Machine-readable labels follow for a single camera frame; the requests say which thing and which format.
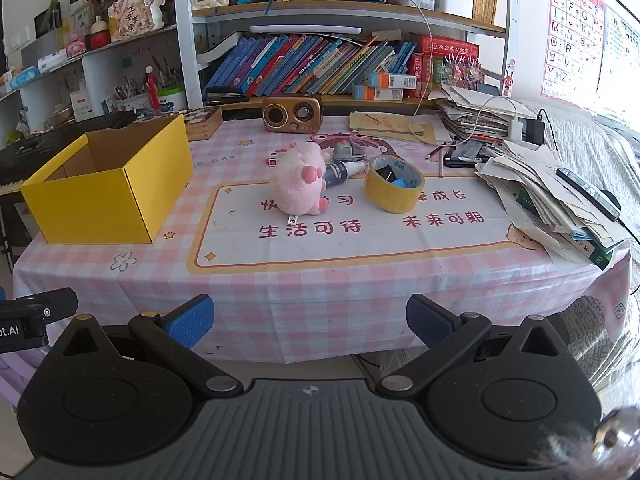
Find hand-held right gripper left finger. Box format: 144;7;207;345
47;294;246;398

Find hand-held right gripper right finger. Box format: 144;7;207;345
376;294;576;398

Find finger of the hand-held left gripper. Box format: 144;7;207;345
0;287;79;322

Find yellow cardboard box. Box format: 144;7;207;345
20;114;195;245

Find yellow tape roll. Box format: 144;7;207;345
363;155;426;214

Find blue white spray bottle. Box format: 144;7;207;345
322;158;371;189

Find pink plush pig toy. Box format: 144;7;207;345
269;141;331;217

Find grey toy truck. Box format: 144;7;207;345
332;140;368;162

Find black piano keyboard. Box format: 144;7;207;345
0;110;138;196

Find loose pile of papers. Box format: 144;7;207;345
475;140;633;268

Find clear plastic case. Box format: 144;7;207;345
452;140;483;161

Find fluffy charm with bell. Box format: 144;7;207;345
532;405;640;480

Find wooden chessboard box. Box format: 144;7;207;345
184;106;224;142

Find white box with red print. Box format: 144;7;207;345
70;90;93;118

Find brown paper envelopes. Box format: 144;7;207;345
348;110;453;143

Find black power adapter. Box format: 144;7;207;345
524;119;548;146

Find green lid pen cup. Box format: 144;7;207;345
157;86;188;113

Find cup with brushes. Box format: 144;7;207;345
115;77;151;111

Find black stapler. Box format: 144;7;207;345
205;86;242;107

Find brown retro radio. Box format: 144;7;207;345
262;95;323;134

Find orange blue white carton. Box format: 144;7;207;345
365;72;417;89
352;85;405;102

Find white side shelf unit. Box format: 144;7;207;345
0;20;191;136

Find grey patterned bed cover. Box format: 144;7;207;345
515;100;640;401

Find colourful acrylic stand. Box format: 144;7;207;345
442;55;486;86

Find red round jar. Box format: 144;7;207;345
85;16;112;51

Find thick white paged book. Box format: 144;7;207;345
197;32;241;66

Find thick red dictionary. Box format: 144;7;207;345
419;35;480;58

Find row of colourful books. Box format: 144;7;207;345
205;34;418;97

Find pink cartoon ornament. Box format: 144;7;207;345
109;0;166;42

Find white light bar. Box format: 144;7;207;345
248;25;362;37

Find white charging cable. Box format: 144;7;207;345
385;0;521;143

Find pink alphabet wall poster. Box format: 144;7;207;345
540;0;608;111

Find pale chart wall poster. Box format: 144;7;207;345
597;5;640;121

